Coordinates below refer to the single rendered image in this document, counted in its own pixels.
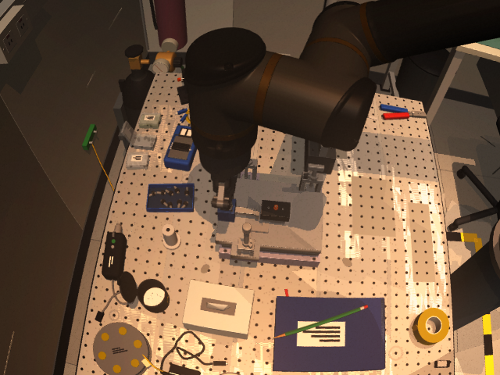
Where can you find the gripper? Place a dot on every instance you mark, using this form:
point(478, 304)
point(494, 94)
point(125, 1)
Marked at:
point(224, 166)

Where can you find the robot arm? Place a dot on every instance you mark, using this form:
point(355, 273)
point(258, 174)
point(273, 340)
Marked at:
point(297, 74)

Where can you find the blue square cover block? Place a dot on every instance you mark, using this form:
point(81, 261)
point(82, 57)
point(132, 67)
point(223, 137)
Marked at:
point(227, 214)

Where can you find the black plate with orange dot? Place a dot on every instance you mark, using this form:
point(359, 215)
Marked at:
point(276, 210)

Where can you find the grey clamp with round knob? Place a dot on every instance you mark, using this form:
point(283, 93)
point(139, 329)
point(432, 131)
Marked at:
point(247, 244)

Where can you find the grey launch stage body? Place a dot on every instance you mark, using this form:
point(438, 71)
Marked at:
point(289, 230)

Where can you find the grey clamp block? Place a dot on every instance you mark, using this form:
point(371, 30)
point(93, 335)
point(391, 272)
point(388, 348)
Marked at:
point(311, 179)

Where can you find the blue tray of screws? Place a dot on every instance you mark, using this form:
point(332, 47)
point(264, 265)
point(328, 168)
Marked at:
point(170, 197)

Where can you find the blue handheld meter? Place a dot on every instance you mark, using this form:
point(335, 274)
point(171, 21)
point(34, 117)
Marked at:
point(179, 150)

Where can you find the blue and yellow connectors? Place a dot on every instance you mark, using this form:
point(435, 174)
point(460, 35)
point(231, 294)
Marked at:
point(183, 113)

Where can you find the small grey case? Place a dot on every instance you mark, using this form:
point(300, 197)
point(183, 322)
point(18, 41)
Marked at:
point(138, 160)

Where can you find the small clear case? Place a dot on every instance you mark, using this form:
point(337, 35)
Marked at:
point(143, 140)

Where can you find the black square block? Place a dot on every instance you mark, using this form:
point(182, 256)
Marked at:
point(320, 154)

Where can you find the small grey-green case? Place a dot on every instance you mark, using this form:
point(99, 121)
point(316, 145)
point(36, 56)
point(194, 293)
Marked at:
point(150, 120)

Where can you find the small black block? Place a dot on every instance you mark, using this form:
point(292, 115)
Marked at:
point(182, 95)

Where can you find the white tissue box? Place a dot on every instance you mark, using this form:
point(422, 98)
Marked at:
point(218, 308)

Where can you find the clear plastic holder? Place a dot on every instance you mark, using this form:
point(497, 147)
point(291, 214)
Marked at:
point(126, 131)

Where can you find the black round white-faced gauge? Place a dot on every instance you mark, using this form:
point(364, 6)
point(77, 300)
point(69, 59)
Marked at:
point(153, 297)

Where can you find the black handheld device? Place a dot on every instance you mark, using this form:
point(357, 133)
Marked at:
point(114, 254)

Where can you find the black round lens cap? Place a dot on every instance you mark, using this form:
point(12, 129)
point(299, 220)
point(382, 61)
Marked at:
point(128, 288)

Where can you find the brass gas regulator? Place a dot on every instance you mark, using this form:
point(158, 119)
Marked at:
point(166, 58)

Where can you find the green pencil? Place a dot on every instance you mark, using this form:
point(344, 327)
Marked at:
point(320, 322)

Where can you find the maroon gas cylinder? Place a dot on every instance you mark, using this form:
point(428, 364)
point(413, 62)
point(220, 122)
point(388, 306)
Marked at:
point(171, 21)

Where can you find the small black connector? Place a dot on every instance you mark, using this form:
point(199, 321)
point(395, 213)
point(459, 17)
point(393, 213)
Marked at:
point(180, 368)

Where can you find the blue notebook with white label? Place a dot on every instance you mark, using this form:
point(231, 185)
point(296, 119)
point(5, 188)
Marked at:
point(328, 351)

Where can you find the grey disc with yellow dots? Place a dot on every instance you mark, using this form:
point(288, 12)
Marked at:
point(119, 347)

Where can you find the yellow tape roll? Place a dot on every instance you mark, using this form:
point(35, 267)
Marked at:
point(422, 332)

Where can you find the black office chair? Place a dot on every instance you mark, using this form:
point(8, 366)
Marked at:
point(474, 213)

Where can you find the white table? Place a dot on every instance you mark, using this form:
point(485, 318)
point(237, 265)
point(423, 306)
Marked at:
point(465, 54)

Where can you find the small black clip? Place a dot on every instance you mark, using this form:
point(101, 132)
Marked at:
point(443, 364)

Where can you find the grey upright bracket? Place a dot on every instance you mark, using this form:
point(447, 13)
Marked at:
point(251, 171)

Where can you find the white round post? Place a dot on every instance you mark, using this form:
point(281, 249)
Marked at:
point(170, 236)

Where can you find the lilac stage rail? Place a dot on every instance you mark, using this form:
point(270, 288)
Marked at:
point(289, 259)

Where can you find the green wall connector block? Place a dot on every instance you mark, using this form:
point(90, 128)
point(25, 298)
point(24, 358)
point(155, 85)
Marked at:
point(89, 136)

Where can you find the white wall socket strip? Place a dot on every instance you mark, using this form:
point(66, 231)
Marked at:
point(13, 33)

